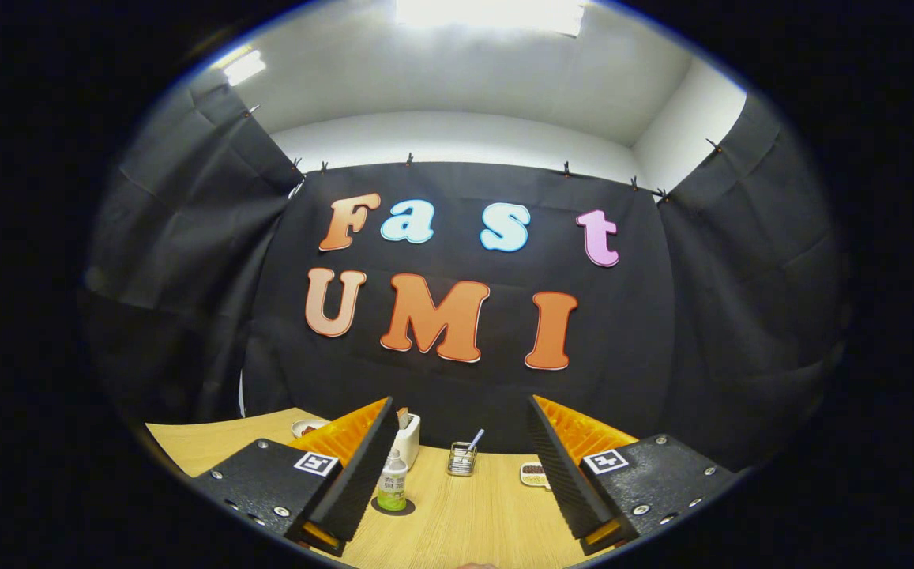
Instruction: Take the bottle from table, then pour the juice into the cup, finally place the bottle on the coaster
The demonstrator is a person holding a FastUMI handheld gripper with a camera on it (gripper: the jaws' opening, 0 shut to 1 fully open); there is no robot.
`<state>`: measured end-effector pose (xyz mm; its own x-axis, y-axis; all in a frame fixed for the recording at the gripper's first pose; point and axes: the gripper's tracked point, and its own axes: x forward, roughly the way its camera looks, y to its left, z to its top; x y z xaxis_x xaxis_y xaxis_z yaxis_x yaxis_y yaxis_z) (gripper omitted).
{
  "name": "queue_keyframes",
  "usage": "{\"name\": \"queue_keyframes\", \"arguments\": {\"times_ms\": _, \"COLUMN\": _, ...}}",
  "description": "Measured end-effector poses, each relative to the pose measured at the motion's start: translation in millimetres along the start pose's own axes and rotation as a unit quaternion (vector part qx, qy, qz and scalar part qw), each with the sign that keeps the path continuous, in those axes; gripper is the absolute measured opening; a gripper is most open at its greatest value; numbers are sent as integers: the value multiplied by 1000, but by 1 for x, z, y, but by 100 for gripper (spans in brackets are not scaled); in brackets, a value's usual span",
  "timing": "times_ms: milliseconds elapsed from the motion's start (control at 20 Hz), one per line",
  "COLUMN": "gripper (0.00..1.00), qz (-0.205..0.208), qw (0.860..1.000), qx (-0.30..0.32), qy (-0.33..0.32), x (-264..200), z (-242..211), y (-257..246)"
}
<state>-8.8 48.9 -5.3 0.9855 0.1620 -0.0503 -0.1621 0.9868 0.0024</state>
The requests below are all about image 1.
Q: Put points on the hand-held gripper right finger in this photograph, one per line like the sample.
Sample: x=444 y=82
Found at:
x=563 y=482

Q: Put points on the dark brown round coaster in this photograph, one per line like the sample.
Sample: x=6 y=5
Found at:
x=409 y=506

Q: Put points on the small ceiling light panel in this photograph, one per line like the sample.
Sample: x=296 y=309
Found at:
x=243 y=68

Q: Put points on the divided dish with beans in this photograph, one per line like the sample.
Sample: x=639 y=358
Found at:
x=533 y=474

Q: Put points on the cream tabletop appliance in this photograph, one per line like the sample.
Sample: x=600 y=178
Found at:
x=409 y=442

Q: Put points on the wooden table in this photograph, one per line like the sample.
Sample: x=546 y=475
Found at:
x=472 y=521

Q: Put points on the large ceiling light panel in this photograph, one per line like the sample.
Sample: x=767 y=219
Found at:
x=488 y=14

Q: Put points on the small bowl with red snacks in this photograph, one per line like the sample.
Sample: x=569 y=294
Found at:
x=306 y=428

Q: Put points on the juice bottle with green label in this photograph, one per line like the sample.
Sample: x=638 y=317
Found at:
x=392 y=486

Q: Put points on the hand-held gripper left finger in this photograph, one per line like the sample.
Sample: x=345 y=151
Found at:
x=358 y=474

